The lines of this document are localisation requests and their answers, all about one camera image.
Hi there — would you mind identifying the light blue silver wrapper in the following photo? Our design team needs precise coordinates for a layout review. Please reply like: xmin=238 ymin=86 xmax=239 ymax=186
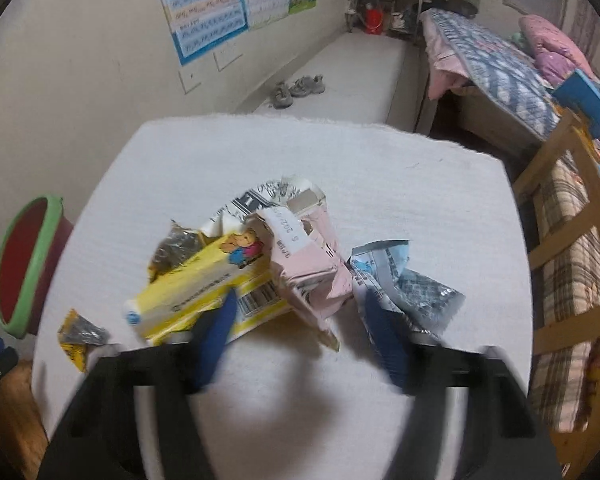
xmin=347 ymin=240 xmax=465 ymax=340

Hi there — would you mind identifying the yellow carton box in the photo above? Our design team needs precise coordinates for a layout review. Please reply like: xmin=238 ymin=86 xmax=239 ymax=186
xmin=123 ymin=228 xmax=290 ymax=346

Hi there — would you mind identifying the yellow small wrapper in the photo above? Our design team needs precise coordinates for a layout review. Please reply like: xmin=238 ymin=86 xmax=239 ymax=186
xmin=57 ymin=309 xmax=110 ymax=373

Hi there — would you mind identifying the pink crushed carton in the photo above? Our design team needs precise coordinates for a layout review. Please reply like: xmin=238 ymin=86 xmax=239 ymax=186
xmin=250 ymin=188 xmax=352 ymax=336

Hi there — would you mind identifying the yellow dark foil wrapper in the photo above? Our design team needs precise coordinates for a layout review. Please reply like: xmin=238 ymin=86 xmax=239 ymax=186
xmin=147 ymin=220 xmax=210 ymax=283

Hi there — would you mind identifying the white table pad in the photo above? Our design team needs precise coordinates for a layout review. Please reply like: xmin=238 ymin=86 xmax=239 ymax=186
xmin=32 ymin=115 xmax=532 ymax=479

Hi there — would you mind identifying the red bin with green rim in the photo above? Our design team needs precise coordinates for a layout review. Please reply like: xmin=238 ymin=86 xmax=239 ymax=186
xmin=0 ymin=195 xmax=73 ymax=339

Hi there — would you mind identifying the grey shoe left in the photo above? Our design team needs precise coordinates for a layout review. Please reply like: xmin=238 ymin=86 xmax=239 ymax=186
xmin=270 ymin=81 xmax=294 ymax=110

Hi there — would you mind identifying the grey shoe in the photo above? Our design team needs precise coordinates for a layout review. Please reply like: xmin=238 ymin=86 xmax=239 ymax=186
xmin=289 ymin=75 xmax=325 ymax=98
xmin=270 ymin=81 xmax=294 ymax=110

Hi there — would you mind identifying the grey shoe right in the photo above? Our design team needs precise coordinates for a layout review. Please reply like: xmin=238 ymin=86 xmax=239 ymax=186
xmin=289 ymin=75 xmax=325 ymax=98

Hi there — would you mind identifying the bed with plaid quilt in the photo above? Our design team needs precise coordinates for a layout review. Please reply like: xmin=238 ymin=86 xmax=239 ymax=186
xmin=420 ymin=8 xmax=561 ymax=162

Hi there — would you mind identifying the blue box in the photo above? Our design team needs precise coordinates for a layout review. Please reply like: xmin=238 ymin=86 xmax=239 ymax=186
xmin=553 ymin=68 xmax=600 ymax=139

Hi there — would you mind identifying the red bucket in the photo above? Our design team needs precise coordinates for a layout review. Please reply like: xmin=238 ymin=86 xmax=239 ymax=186
xmin=363 ymin=3 xmax=384 ymax=35

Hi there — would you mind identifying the pink duvet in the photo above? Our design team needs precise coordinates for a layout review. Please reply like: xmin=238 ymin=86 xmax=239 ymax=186
xmin=518 ymin=14 xmax=596 ymax=87

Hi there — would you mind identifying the dark side table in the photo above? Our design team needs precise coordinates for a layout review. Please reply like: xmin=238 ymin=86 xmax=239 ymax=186
xmin=345 ymin=0 xmax=429 ymax=42

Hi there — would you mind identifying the blue learning poster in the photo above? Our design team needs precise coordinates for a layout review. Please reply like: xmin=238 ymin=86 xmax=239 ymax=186
xmin=161 ymin=0 xmax=249 ymax=66

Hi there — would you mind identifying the wooden crib rail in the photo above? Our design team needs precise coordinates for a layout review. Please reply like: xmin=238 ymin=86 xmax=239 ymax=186
xmin=513 ymin=110 xmax=600 ymax=479

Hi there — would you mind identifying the wall socket plate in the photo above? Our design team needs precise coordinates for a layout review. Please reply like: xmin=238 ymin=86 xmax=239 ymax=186
xmin=178 ymin=67 xmax=204 ymax=94

